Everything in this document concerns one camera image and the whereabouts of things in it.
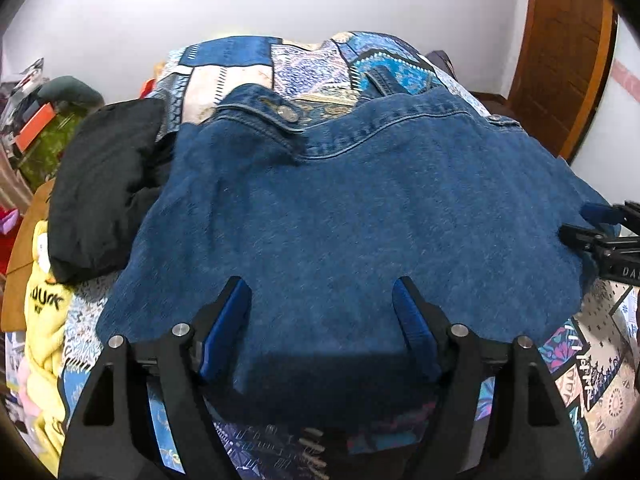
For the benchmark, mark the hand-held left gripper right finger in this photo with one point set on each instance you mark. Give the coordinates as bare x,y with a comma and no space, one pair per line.
415,325

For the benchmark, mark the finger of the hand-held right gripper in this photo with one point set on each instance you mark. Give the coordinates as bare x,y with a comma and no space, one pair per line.
575,235
597,211

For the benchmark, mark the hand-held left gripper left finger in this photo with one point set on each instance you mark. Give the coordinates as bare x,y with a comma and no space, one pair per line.
225,325

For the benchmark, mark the blue denim jacket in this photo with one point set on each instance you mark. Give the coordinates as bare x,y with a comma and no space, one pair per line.
350,210

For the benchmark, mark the white heart-print sliding door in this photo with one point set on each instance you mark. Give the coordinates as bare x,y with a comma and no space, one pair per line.
615,135

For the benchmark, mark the brown wooden door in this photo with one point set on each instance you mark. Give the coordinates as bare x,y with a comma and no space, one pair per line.
560,60

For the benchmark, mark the yellow hoodie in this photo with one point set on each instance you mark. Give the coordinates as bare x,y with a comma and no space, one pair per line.
45,350

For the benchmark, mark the black garment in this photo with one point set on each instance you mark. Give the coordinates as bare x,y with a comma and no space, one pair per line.
100,185

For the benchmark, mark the wooden folding lap table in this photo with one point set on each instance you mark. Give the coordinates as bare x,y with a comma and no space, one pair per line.
25,280

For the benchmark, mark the pink plush toy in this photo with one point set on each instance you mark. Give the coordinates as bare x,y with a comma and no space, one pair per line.
25,390

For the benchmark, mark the blue patchwork bed cover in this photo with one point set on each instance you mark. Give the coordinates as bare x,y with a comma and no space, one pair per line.
310,65

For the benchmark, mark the orange box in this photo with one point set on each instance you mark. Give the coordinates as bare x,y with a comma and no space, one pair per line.
32,127

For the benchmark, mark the dark green bag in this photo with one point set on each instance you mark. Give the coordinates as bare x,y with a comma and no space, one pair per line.
70,91

